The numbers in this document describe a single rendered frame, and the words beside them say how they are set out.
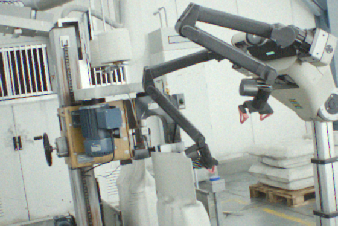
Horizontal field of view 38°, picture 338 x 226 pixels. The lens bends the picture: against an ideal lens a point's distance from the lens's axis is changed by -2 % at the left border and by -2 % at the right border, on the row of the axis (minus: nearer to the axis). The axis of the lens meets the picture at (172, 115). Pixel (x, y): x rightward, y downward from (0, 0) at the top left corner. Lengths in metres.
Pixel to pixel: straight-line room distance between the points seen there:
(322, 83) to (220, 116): 5.23
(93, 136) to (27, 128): 2.90
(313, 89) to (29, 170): 3.69
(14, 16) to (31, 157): 1.44
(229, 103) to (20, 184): 3.50
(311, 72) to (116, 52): 0.93
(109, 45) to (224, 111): 5.09
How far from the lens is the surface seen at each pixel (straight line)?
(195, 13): 1.81
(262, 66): 1.93
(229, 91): 7.45
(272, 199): 5.50
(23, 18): 5.00
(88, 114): 2.40
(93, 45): 2.72
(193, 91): 6.53
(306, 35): 1.98
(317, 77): 2.17
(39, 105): 5.28
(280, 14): 8.08
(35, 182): 5.32
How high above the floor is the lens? 1.36
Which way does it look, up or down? 3 degrees down
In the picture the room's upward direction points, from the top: 7 degrees counter-clockwise
